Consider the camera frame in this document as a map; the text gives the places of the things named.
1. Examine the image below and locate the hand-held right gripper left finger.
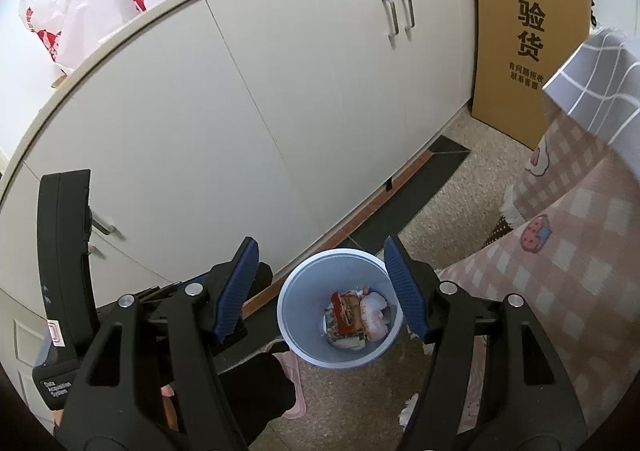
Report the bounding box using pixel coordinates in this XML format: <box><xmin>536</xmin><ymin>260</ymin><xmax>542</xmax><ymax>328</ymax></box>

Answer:
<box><xmin>59</xmin><ymin>236</ymin><xmax>261</xmax><ymax>451</ymax></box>

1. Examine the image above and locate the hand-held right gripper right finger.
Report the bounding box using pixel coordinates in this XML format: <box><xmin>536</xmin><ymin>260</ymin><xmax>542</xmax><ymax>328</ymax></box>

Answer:
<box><xmin>382</xmin><ymin>234</ymin><xmax>588</xmax><ymax>451</ymax></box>

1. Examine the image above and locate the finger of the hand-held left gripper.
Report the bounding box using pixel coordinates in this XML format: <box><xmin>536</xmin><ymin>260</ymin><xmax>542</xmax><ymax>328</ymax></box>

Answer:
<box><xmin>242</xmin><ymin>262</ymin><xmax>275</xmax><ymax>314</ymax></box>

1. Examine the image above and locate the light blue plastic waste bin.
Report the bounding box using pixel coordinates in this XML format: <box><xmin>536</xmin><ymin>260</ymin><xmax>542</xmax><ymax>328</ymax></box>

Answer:
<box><xmin>276</xmin><ymin>248</ymin><xmax>405</xmax><ymax>370</ymax></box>

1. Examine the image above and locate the red snack bag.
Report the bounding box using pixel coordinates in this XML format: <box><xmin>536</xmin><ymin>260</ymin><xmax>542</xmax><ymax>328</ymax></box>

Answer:
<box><xmin>330</xmin><ymin>292</ymin><xmax>366</xmax><ymax>334</ymax></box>

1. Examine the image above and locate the person's black trouser leg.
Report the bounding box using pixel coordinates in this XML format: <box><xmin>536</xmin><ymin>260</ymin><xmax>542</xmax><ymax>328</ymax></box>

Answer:
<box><xmin>212</xmin><ymin>353</ymin><xmax>297</xmax><ymax>432</ymax></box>

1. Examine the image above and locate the pink slipper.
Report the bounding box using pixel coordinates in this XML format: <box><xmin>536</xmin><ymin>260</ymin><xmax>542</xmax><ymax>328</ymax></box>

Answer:
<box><xmin>267</xmin><ymin>350</ymin><xmax>307</xmax><ymax>420</ymax></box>

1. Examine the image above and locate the low white cabinet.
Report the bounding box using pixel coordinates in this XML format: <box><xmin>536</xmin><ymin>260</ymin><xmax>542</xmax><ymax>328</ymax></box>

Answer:
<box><xmin>0</xmin><ymin>0</ymin><xmax>478</xmax><ymax>397</ymax></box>

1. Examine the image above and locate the large cardboard box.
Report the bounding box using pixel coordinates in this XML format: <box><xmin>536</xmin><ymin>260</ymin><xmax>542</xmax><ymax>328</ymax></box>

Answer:
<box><xmin>470</xmin><ymin>0</ymin><xmax>593</xmax><ymax>152</ymax></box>

